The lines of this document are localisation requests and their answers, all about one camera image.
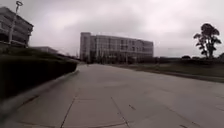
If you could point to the grey concrete kerb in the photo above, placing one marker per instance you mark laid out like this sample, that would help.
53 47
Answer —
30 95

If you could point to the large pale multi-storey building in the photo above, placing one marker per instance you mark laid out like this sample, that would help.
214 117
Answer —
116 46

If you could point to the tall street lamp pole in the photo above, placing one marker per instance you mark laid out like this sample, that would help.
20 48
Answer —
13 23

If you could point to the dark leafy tree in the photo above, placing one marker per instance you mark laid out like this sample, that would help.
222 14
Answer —
207 40

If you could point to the grey building with balconies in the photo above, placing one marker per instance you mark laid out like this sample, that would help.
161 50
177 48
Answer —
16 28

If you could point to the grass strip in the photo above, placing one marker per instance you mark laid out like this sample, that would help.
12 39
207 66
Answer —
180 68

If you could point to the dark trimmed hedge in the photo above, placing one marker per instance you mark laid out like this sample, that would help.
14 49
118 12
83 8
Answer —
30 71

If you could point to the low pale building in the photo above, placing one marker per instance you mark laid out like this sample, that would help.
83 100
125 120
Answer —
45 50

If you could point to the grey concrete slab road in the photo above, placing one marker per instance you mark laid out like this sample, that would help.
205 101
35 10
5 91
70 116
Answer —
126 96

